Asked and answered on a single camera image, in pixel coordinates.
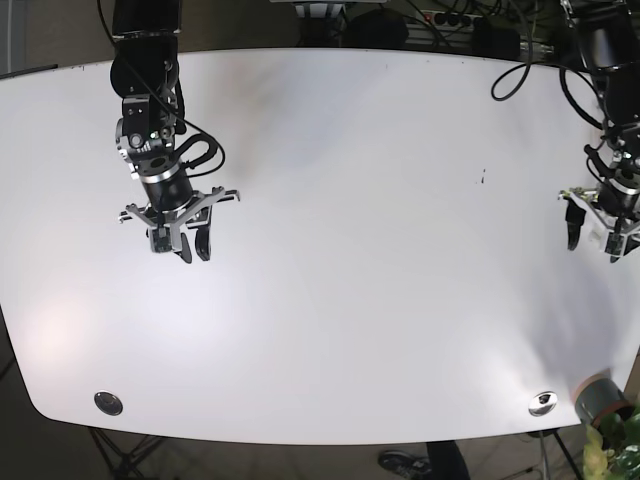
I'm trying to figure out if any grey plant pot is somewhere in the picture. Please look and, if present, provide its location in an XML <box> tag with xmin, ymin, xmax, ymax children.
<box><xmin>572</xmin><ymin>373</ymin><xmax>634</xmax><ymax>427</ymax></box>

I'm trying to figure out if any right silver table grommet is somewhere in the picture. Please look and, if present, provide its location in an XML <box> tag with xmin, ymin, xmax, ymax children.
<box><xmin>528</xmin><ymin>391</ymin><xmax>558</xmax><ymax>417</ymax></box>

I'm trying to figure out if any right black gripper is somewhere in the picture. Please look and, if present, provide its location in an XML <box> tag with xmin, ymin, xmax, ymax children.
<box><xmin>120</xmin><ymin>165</ymin><xmax>240</xmax><ymax>264</ymax></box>

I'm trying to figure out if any silver table grommet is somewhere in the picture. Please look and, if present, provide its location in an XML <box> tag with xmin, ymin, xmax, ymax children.
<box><xmin>93</xmin><ymin>391</ymin><xmax>123</xmax><ymax>416</ymax></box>
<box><xmin>528</xmin><ymin>391</ymin><xmax>558</xmax><ymax>417</ymax></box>

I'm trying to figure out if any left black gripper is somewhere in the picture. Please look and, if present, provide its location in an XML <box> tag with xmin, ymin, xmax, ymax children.
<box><xmin>559</xmin><ymin>171</ymin><xmax>639</xmax><ymax>263</ymax></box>

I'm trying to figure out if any left silver table grommet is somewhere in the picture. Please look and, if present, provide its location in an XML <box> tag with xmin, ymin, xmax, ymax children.
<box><xmin>93</xmin><ymin>391</ymin><xmax>123</xmax><ymax>416</ymax></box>

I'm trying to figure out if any green potted plant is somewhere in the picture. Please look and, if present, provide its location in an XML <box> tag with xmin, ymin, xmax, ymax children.
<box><xmin>583</xmin><ymin>406</ymin><xmax>639</xmax><ymax>480</ymax></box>

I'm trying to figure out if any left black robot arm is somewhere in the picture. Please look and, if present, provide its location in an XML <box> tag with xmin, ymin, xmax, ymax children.
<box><xmin>558</xmin><ymin>1</ymin><xmax>639</xmax><ymax>262</ymax></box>

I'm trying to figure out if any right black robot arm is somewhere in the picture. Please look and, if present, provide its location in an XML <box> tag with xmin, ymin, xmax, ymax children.
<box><xmin>100</xmin><ymin>1</ymin><xmax>240</xmax><ymax>263</ymax></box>

